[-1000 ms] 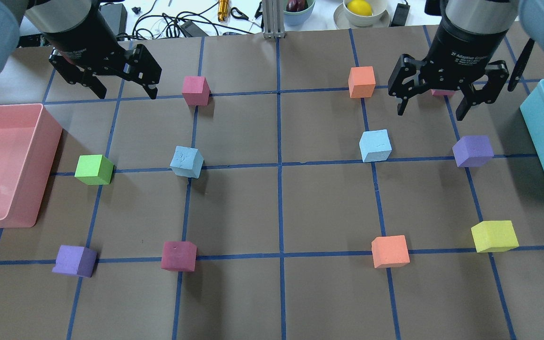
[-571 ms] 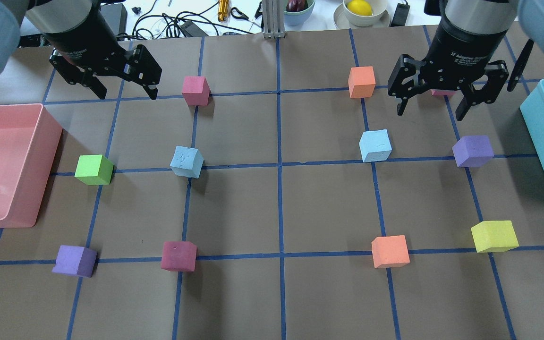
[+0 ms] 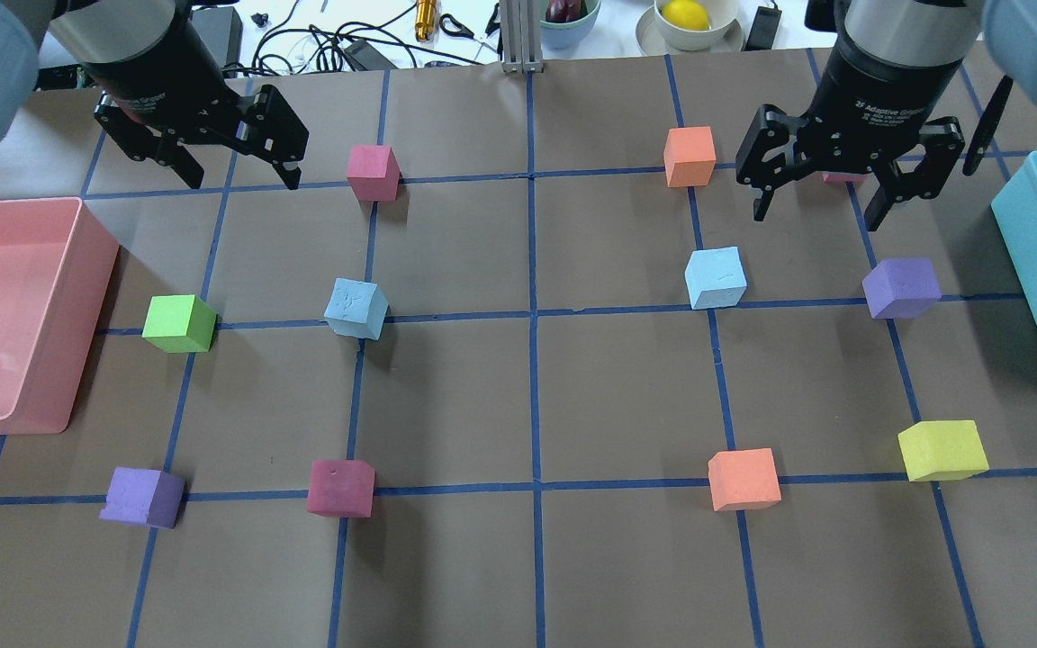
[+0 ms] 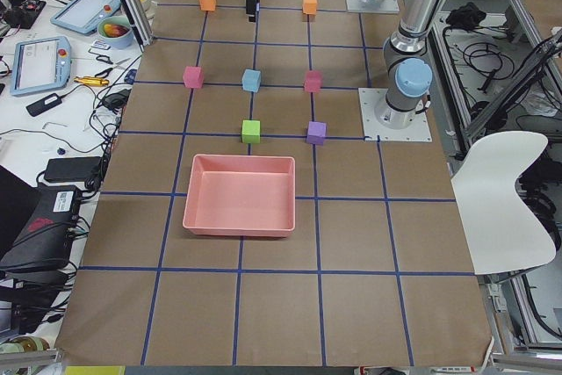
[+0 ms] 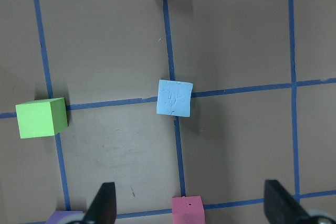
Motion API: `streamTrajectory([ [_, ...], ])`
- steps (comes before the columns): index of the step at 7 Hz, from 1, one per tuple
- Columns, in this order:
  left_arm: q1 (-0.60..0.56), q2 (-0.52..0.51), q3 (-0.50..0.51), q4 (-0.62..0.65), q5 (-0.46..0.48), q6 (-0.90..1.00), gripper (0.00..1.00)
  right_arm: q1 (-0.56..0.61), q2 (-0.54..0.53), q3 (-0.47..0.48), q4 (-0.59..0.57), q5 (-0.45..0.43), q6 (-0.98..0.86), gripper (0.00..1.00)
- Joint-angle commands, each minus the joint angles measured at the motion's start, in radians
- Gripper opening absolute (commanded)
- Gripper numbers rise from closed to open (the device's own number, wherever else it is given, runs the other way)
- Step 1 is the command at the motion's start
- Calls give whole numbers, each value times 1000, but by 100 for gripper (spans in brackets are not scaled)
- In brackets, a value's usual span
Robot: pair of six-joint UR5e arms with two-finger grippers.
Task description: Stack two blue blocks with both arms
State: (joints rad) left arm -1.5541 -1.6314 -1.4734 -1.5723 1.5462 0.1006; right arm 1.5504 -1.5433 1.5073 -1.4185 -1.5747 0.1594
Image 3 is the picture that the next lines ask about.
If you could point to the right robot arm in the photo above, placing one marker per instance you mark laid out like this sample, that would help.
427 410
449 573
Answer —
1009 29

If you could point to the orange handled tool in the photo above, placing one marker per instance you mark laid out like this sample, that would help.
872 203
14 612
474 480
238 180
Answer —
425 20

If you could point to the light blue block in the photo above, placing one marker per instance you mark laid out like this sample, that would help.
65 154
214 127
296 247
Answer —
715 278
356 309

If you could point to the purple block right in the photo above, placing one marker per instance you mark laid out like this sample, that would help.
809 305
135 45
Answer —
901 288

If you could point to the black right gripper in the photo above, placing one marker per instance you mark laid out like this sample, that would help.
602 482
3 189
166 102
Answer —
874 90

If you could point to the purple block left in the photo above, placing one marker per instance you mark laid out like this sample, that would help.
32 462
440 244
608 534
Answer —
143 497

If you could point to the green block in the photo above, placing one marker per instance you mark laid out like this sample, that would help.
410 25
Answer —
180 323

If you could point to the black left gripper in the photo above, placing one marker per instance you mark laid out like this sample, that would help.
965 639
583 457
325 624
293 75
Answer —
148 61

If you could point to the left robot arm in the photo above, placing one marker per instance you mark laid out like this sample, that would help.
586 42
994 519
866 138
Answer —
23 27

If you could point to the dark pink block bottom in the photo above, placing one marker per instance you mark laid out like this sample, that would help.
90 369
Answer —
342 489

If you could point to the bowl with yellow lemon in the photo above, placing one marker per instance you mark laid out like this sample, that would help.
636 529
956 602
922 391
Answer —
655 36

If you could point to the orange block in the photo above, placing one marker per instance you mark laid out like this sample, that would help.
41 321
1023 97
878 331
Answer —
743 480
689 156

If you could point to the blue bowl with fruit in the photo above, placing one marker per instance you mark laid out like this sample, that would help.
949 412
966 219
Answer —
564 24

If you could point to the orange block top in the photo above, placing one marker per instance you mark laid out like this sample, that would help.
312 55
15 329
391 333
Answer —
689 156

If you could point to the yellow block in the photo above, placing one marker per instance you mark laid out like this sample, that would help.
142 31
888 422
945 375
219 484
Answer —
942 451

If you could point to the aluminium frame post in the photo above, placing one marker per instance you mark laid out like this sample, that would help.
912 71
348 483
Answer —
521 36

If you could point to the black power adapter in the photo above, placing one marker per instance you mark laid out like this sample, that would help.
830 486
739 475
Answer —
765 25

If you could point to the pink block behind gripper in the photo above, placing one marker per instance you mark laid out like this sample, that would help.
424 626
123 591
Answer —
832 177

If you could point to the purple block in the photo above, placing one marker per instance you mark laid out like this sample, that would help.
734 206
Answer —
901 288
143 497

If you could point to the orange block bottom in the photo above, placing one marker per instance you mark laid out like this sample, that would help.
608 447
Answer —
743 480

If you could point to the yellow lemon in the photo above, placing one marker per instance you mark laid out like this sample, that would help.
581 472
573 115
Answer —
687 15

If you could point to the pink plastic bin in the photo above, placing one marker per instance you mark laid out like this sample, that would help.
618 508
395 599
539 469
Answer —
56 260

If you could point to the pink block top left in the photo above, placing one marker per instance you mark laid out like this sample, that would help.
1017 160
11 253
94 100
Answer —
373 173

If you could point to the black scissors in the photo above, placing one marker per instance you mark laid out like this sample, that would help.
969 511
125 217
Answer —
450 26

